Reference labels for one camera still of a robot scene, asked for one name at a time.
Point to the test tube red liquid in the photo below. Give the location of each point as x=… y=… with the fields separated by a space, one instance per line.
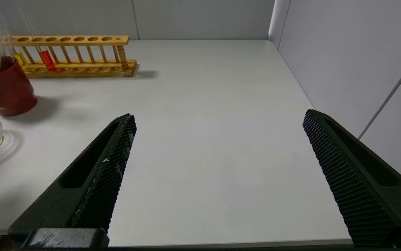
x=48 y=61

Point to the empty glass test tube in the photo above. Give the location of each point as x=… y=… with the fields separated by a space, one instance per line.
x=6 y=45

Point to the test tube pale yellow liquid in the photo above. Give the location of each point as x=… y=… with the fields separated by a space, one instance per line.
x=21 y=60

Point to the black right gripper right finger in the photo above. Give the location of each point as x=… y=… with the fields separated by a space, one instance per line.
x=361 y=181

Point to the red plastic cup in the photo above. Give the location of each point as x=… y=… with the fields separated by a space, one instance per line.
x=8 y=94

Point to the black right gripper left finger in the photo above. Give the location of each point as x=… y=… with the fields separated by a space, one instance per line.
x=96 y=181

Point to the wooden test tube rack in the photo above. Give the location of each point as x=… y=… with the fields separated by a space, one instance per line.
x=127 y=68

